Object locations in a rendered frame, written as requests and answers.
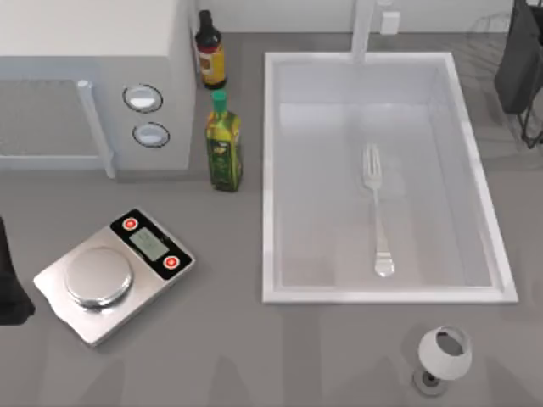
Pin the green oil bottle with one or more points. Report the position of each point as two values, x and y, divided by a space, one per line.
223 144

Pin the silver fork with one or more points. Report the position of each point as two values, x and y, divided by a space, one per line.
376 203

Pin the white sink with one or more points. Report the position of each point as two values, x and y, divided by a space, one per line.
382 178

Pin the round microwave knob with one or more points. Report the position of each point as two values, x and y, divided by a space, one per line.
151 134
142 98

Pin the dark brown bottle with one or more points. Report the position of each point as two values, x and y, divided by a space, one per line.
209 55

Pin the silver kitchen scale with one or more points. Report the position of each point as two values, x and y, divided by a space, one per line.
114 275

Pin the tall white tap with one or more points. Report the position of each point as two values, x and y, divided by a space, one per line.
361 29

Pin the white goblet cup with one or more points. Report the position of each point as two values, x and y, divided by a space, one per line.
444 354

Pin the pale microwave oven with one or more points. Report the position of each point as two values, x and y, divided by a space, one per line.
85 38

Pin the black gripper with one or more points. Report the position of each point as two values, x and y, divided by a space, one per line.
519 63

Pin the white wall socket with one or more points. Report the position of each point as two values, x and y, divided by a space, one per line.
389 22

